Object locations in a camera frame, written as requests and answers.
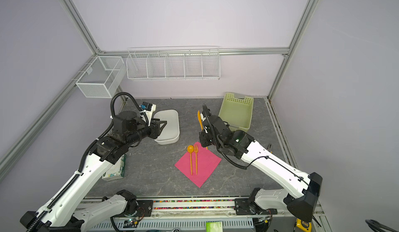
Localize white wire shelf basket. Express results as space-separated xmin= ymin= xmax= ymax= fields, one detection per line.
xmin=126 ymin=46 xmax=221 ymax=80

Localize orange plastic fork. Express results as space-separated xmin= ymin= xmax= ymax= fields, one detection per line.
xmin=194 ymin=144 xmax=198 ymax=174

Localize green box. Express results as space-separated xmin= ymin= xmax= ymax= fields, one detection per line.
xmin=205 ymin=221 xmax=223 ymax=232

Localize white plastic tub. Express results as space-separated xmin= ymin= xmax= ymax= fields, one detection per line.
xmin=154 ymin=109 xmax=180 ymax=145

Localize green plastic basket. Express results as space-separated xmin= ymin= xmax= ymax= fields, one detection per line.
xmin=219 ymin=92 xmax=254 ymax=132

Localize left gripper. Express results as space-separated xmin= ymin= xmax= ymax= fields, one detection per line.
xmin=126 ymin=117 xmax=167 ymax=146

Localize yellow tape measure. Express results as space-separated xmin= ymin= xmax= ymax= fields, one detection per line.
xmin=295 ymin=219 xmax=312 ymax=232

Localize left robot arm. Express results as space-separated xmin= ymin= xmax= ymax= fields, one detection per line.
xmin=20 ymin=92 xmax=167 ymax=232

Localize orange plastic spoon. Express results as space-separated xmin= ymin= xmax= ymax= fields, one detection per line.
xmin=187 ymin=145 xmax=194 ymax=175

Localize pink paper napkin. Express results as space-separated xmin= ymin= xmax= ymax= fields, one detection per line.
xmin=175 ymin=142 xmax=221 ymax=188

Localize orange plastic knife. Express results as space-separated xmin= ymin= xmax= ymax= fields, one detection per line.
xmin=197 ymin=110 xmax=204 ymax=135

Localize white mesh box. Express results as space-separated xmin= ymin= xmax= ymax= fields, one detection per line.
xmin=76 ymin=56 xmax=127 ymax=99

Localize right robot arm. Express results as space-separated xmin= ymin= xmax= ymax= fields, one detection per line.
xmin=199 ymin=112 xmax=323 ymax=223

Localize tissue pack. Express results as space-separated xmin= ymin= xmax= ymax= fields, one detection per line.
xmin=102 ymin=154 xmax=126 ymax=182

